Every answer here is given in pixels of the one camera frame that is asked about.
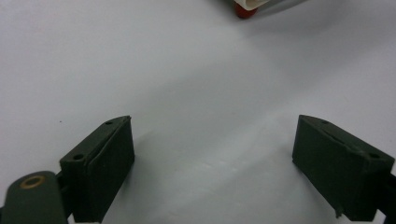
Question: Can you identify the white and red object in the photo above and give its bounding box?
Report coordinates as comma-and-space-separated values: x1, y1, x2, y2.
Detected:
233, 0, 309, 20

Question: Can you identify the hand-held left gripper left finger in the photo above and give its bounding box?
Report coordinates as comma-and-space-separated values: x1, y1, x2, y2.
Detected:
59, 115, 136, 224

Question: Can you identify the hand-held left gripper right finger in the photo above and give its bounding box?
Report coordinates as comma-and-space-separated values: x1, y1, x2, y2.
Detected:
291, 114, 396, 222

